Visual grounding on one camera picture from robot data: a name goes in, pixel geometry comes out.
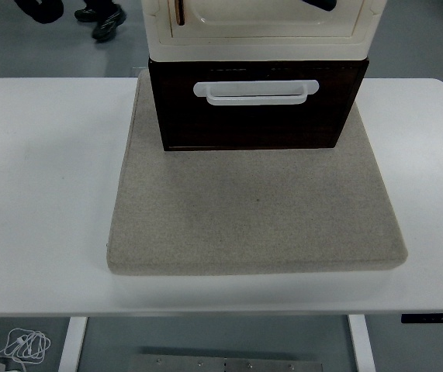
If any dark wooden drawer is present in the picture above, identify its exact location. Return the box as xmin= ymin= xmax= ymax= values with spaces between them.
xmin=158 ymin=67 xmax=362 ymax=150

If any dark wooden drawer case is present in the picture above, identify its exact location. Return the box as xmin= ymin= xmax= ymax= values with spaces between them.
xmin=148 ymin=57 xmax=370 ymax=151

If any white cable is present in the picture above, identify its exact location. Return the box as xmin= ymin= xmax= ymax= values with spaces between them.
xmin=0 ymin=327 xmax=52 ymax=368

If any black table control panel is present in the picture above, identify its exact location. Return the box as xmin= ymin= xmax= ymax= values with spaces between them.
xmin=400 ymin=313 xmax=443 ymax=325

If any person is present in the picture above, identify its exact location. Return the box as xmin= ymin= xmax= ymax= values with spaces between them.
xmin=13 ymin=0 xmax=127 ymax=43

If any white table leg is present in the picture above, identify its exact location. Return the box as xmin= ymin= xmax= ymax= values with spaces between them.
xmin=57 ymin=315 xmax=88 ymax=372
xmin=347 ymin=314 xmax=377 ymax=372

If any cream plastic cabinet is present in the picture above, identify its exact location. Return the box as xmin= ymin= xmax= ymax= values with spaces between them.
xmin=142 ymin=0 xmax=388 ymax=63

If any brown cabinet door handle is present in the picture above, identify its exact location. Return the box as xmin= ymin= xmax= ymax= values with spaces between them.
xmin=174 ymin=0 xmax=187 ymax=26

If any white drawer handle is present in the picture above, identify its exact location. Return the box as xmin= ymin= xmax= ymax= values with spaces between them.
xmin=192 ymin=80 xmax=320 ymax=107

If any grey metal plate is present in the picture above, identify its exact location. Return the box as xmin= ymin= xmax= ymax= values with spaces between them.
xmin=127 ymin=353 xmax=323 ymax=372

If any beige fabric mat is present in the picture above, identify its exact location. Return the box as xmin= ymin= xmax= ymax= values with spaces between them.
xmin=106 ymin=69 xmax=409 ymax=277

